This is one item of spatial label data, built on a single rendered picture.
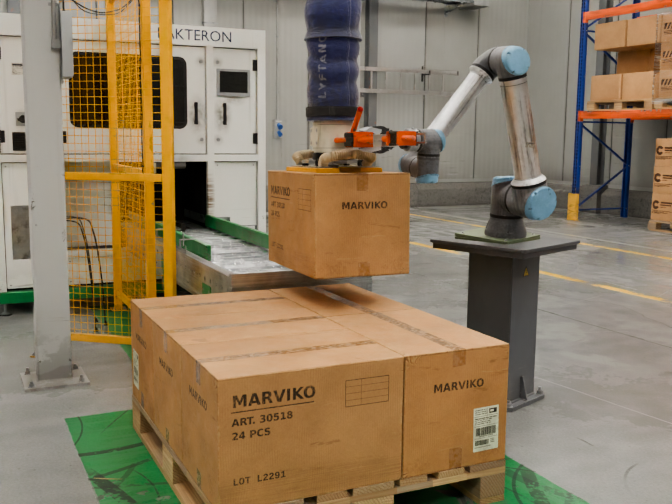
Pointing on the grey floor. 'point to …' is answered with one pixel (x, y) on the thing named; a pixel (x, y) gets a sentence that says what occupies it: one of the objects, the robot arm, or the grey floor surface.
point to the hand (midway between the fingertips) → (362, 139)
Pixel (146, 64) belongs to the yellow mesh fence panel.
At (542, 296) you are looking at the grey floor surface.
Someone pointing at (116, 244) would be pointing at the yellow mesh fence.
